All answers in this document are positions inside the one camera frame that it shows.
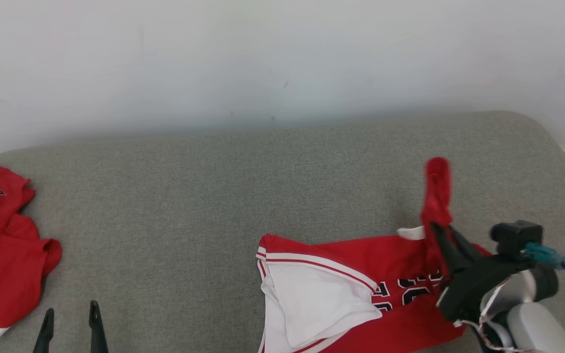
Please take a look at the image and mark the teal right camera connector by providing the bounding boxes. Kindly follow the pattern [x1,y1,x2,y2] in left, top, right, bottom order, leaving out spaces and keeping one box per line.
[524,242,565,270]

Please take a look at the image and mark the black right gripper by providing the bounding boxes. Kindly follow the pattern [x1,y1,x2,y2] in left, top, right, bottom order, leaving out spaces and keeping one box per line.
[430,222,536,325]

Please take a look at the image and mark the red shorts with white stripes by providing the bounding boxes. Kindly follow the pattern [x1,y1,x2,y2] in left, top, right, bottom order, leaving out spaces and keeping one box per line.
[0,164,63,340]

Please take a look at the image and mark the red basketball jersey number 23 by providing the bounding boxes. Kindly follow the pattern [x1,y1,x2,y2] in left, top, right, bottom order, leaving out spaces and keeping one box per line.
[256,157,494,353]

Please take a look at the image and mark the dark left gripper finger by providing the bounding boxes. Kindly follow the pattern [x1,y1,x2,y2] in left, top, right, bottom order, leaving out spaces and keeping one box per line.
[33,307,55,353]
[88,300,109,353]

